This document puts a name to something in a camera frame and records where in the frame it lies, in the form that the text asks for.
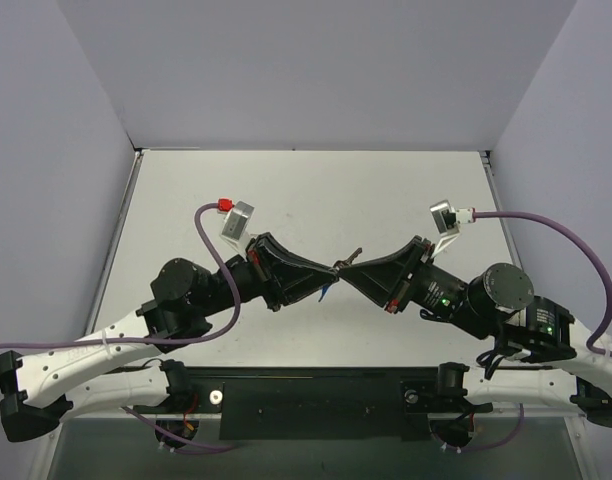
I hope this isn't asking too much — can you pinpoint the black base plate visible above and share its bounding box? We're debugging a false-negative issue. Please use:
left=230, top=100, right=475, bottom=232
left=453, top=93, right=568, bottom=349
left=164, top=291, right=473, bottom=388
left=137, top=364, right=493, bottom=441

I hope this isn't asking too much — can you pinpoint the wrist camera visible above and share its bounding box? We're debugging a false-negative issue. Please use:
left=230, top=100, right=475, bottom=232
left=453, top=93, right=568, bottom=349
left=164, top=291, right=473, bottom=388
left=220, top=201, right=254, bottom=258
left=429, top=200, right=460, bottom=258

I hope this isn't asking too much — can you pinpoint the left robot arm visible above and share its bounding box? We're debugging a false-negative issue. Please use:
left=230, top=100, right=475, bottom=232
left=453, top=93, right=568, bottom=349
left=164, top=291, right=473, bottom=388
left=0, top=233, right=338, bottom=443

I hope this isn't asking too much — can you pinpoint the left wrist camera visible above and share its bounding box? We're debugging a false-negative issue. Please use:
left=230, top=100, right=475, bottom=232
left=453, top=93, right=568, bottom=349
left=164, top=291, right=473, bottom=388
left=220, top=201, right=254, bottom=258

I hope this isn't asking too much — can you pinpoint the blue key tag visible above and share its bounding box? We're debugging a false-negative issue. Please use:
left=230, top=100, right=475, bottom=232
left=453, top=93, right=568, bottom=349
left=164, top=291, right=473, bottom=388
left=318, top=284, right=332, bottom=303

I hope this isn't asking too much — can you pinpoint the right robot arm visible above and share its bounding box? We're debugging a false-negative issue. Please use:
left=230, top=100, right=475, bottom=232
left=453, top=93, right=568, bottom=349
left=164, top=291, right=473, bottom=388
left=336, top=237, right=612, bottom=428

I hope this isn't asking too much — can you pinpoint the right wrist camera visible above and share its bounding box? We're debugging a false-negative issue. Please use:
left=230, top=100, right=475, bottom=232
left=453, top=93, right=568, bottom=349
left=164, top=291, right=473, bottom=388
left=429, top=200, right=460, bottom=258

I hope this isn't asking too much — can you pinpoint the silver key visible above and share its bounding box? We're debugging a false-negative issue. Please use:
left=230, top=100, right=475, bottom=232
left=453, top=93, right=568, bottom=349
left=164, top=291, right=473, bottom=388
left=335, top=247, right=363, bottom=268

